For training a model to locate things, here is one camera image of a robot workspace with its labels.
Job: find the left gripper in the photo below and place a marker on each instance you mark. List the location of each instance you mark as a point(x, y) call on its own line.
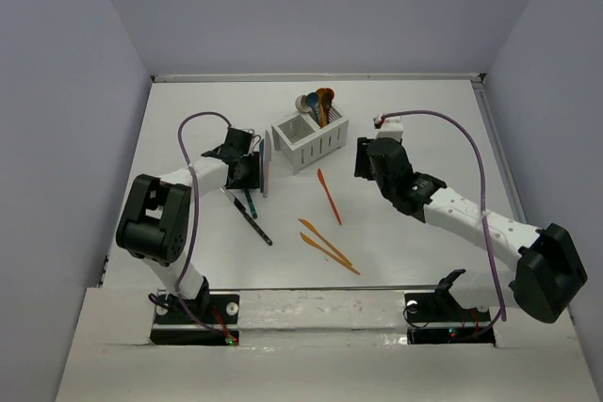
point(252, 180)

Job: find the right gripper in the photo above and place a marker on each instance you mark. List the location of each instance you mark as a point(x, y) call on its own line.
point(362, 165)

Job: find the orange-red plastic spoon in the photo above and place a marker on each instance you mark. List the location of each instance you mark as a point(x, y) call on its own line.
point(326, 102)

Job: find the blue plastic spoon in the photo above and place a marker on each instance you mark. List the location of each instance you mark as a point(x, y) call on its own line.
point(312, 101)

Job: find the beige long spoon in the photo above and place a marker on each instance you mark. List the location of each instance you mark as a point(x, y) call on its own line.
point(302, 106)

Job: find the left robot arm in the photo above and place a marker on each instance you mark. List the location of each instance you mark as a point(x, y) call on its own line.
point(155, 218)

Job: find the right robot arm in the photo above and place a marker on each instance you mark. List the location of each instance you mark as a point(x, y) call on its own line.
point(545, 271)

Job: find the pink plastic knife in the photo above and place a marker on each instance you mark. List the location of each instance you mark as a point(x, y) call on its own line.
point(266, 157)

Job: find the orange-red plastic knife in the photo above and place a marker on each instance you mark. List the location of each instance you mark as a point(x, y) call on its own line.
point(330, 198)

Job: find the white two-compartment utensil caddy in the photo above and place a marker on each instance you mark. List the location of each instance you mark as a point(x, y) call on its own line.
point(303, 142)

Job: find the yellow plastic knife upper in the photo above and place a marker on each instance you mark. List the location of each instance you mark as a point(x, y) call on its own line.
point(321, 240)

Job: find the yellow plastic knife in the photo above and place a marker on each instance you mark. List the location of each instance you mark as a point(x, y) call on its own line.
point(321, 240)
point(335, 257)

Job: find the yellow plastic knife lower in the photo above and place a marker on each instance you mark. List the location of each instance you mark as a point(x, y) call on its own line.
point(335, 257)

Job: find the metal knife teal handle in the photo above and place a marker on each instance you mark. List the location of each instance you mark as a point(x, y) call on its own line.
point(251, 204)

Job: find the metal knife black handle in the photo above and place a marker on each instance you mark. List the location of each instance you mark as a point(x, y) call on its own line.
point(242, 210)

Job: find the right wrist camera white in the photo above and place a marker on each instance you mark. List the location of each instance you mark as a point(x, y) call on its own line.
point(390, 127)

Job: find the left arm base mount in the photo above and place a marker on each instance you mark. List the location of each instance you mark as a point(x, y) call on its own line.
point(216, 326)

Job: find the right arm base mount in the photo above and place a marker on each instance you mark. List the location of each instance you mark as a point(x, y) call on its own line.
point(436, 319)

